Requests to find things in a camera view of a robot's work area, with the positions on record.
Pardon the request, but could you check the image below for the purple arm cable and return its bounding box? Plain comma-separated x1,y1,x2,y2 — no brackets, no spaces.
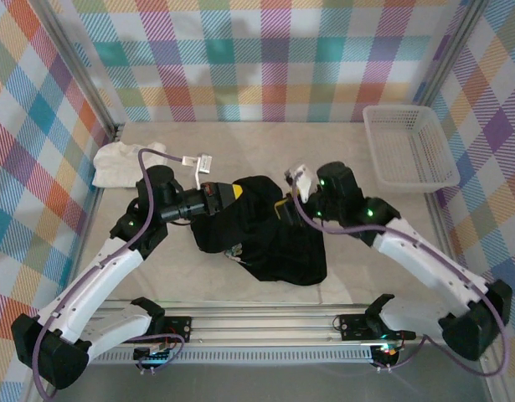
291,173,512,378
33,148,199,401

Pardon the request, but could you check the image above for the white plastic mesh basket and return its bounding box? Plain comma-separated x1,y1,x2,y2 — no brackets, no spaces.
361,104,462,194

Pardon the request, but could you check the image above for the small controller circuit board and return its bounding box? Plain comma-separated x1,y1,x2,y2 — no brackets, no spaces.
372,343,403,364
132,342,174,372

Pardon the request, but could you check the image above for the aluminium side rail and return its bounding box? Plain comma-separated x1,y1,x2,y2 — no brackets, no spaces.
424,192,509,402
22,183,106,402

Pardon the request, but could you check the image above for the black t-shirt with flower print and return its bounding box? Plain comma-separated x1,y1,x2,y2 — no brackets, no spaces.
189,174,328,286

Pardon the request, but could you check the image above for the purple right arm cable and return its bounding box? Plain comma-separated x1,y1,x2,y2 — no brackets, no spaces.
291,173,512,378

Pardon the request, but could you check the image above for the folded white t-shirt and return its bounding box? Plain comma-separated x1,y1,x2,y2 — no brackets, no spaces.
92,141,170,189

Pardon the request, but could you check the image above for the aluminium rail frame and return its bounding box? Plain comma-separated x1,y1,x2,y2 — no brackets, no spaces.
93,300,451,348

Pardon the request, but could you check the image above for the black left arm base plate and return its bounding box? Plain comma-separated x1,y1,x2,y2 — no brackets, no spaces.
162,316,193,343

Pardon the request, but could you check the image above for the aluminium corner post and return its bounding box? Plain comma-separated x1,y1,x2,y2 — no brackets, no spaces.
412,0,492,108
39,0,126,142

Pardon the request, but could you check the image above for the slotted grey cable duct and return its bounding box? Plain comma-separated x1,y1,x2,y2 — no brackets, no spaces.
87,349,375,365

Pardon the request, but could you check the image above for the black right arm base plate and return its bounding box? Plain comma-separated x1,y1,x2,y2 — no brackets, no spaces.
337,313,417,341

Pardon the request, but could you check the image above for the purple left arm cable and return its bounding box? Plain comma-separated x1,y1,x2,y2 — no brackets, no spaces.
33,148,199,401

